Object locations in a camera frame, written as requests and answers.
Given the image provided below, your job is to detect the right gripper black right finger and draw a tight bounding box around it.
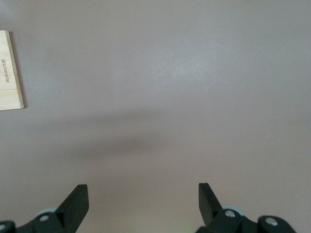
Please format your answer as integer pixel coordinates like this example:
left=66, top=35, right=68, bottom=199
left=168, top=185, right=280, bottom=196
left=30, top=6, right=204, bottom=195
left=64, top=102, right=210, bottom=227
left=195, top=183, right=299, bottom=233

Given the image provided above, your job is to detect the bamboo cutting board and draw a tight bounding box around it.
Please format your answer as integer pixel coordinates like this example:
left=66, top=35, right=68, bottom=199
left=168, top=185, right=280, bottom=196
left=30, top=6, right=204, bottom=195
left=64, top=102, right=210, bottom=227
left=0, top=30, right=25, bottom=112

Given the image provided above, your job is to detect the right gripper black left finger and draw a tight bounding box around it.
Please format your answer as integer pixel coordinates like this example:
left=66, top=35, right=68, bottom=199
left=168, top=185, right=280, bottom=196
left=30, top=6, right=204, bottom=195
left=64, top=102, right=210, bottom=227
left=0, top=184, right=89, bottom=233

